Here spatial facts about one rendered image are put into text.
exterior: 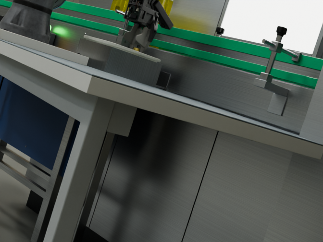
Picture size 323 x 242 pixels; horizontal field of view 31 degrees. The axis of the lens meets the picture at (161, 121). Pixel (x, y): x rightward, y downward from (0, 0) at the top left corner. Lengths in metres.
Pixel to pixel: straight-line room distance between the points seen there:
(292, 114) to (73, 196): 0.74
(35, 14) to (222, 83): 0.59
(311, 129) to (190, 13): 0.97
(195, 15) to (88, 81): 1.22
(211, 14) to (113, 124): 1.12
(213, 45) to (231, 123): 0.72
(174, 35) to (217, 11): 0.21
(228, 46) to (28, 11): 0.61
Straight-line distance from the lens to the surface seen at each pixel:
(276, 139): 1.26
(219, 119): 1.15
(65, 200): 1.09
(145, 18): 1.86
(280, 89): 1.61
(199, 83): 1.84
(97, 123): 1.07
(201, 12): 2.18
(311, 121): 1.39
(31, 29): 1.72
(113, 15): 2.12
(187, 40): 1.96
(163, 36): 2.04
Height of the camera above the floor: 0.77
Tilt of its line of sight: 4 degrees down
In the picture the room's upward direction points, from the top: 18 degrees clockwise
